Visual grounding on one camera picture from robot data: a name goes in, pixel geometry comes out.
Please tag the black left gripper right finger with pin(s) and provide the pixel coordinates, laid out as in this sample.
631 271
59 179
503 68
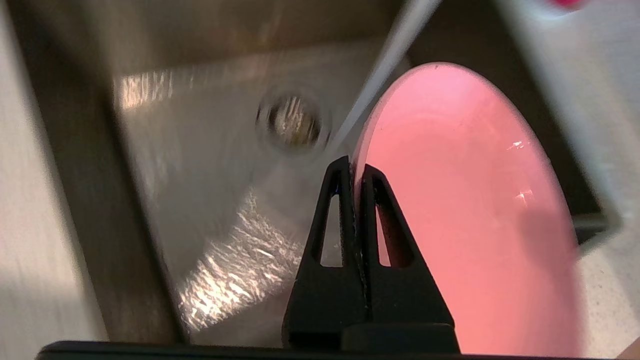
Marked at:
405 305

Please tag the stainless steel sink basin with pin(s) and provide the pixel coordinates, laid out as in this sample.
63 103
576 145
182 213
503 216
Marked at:
200 175

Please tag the red toy apple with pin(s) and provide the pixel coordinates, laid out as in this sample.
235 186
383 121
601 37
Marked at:
567 2

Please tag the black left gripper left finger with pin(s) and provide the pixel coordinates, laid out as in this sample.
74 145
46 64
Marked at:
325 300

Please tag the running water stream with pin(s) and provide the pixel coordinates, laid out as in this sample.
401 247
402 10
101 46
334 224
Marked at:
385 65

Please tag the round metal drain strainer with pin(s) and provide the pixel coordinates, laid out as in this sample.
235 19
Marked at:
292 122

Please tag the pink plate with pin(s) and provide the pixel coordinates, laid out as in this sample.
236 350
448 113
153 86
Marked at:
475 225

